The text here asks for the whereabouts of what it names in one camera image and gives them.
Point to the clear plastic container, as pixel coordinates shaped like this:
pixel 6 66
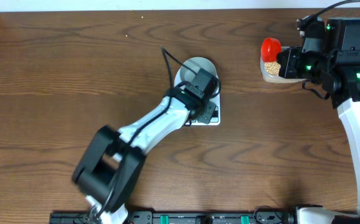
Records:
pixel 276 79

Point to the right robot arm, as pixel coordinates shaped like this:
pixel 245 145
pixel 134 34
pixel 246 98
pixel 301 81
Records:
pixel 330 57

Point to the grey round bowl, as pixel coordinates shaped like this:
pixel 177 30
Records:
pixel 190 67

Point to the red plastic measuring scoop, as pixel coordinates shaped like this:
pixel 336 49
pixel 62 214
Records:
pixel 269 49

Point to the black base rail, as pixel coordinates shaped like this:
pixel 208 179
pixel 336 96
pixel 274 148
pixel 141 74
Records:
pixel 262 215

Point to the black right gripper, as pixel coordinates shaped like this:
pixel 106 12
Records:
pixel 287 70

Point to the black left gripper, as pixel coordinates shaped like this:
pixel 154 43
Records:
pixel 205 118

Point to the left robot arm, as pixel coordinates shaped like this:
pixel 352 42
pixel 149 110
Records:
pixel 110 167

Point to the white digital kitchen scale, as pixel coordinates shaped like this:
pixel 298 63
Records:
pixel 216 100

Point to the soybeans in container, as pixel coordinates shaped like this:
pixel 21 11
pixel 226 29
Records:
pixel 272 68

